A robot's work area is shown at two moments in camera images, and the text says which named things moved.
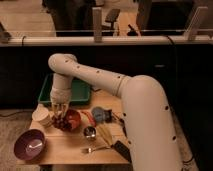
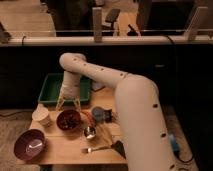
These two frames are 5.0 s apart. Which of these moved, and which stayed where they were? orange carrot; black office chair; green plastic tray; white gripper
Moved: white gripper
Stayed: orange carrot; green plastic tray; black office chair
